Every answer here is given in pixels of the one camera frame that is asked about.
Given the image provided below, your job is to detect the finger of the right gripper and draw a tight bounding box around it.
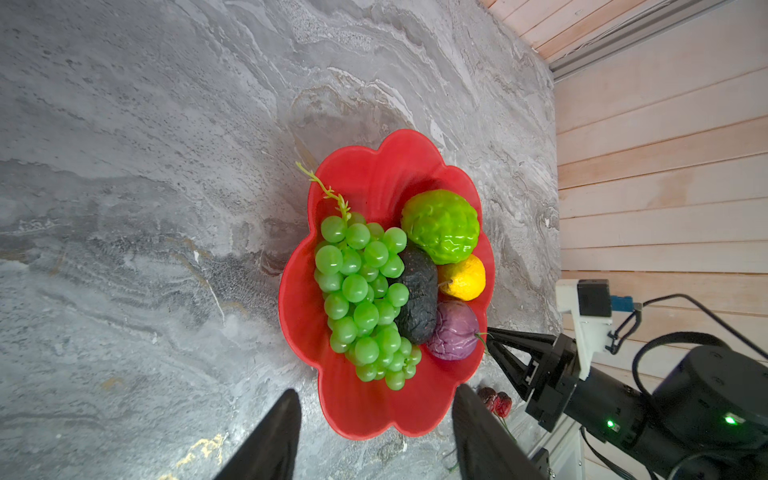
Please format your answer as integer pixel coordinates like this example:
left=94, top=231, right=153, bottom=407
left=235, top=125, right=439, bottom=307
left=485, top=335, right=540, bottom=401
left=487, top=327, right=555, bottom=348

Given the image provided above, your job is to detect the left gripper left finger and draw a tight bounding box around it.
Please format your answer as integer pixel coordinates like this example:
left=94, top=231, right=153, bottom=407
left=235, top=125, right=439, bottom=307
left=214, top=389, right=302, bottom=480

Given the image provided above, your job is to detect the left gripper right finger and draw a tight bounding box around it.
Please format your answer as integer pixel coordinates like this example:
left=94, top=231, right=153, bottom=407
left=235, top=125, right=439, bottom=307
left=452, top=384, right=544, bottom=480

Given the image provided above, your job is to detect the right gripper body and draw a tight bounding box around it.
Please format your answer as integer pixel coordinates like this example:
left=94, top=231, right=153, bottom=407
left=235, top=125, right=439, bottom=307
left=527, top=334, right=648, bottom=447

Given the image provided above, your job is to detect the purple passion fruit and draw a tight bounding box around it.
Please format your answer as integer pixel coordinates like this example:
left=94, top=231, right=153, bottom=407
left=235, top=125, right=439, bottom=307
left=426, top=300, right=483, bottom=361

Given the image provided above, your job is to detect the yellow lemon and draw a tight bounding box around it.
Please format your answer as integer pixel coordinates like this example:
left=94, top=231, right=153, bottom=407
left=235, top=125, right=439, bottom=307
left=437, top=254, right=486, bottom=302

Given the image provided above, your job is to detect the dark avocado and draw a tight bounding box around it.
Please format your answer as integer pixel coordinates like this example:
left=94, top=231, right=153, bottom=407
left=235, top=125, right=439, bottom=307
left=394, top=244, right=439, bottom=345

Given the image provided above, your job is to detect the bumpy green custard apple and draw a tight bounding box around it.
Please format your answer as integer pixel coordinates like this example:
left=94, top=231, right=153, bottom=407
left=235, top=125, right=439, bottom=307
left=401, top=189, right=480, bottom=265

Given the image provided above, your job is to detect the green grape bunch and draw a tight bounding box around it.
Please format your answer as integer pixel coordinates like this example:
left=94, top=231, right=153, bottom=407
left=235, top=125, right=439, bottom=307
left=297, top=164, right=421, bottom=391

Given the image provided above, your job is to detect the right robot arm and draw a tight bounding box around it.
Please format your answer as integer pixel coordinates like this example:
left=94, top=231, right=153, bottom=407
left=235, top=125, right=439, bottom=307
left=486, top=328, right=767, bottom=479

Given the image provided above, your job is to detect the red flower-shaped fruit bowl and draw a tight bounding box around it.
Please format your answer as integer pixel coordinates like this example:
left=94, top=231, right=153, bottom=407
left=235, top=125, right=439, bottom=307
left=278, top=129, right=484, bottom=441

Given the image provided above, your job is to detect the red cherry upper middle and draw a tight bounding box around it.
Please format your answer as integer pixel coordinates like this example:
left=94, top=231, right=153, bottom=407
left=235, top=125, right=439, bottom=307
left=491, top=392, right=515, bottom=441

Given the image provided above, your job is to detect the red cherry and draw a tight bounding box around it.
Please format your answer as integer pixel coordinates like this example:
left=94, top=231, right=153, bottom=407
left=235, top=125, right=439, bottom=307
left=477, top=387, right=498, bottom=413
left=491, top=392, right=515, bottom=441

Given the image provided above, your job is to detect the red cherry left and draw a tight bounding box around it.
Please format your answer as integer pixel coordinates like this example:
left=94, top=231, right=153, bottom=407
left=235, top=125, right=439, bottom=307
left=477, top=387, right=498, bottom=413

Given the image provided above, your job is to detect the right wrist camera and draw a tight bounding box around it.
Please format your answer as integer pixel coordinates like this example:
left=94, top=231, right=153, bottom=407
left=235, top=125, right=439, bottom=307
left=555, top=279, right=635, bottom=381

